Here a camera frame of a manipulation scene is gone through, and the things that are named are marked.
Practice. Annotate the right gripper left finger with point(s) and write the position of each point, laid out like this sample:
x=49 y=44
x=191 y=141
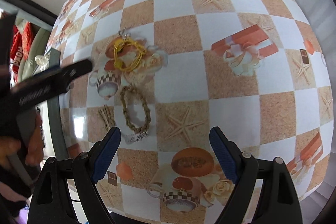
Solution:
x=90 y=167

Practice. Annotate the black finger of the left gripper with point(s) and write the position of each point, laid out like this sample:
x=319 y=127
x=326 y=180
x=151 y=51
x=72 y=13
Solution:
x=47 y=84

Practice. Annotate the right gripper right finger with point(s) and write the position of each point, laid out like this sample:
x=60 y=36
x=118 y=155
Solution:
x=242 y=171

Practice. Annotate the cream polka dot scrunchie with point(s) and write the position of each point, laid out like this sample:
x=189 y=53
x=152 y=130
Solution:
x=42 y=61

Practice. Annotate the grey-rimmed jewelry box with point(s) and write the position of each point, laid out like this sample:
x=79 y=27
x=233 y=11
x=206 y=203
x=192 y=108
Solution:
x=55 y=144

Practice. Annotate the green leather sofa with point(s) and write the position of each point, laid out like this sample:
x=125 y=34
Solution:
x=25 y=68

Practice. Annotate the red patterned cushion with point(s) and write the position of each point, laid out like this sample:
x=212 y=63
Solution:
x=27 y=39

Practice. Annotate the patterned checkered tablecloth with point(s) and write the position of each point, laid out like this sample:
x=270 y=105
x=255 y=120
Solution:
x=254 y=68

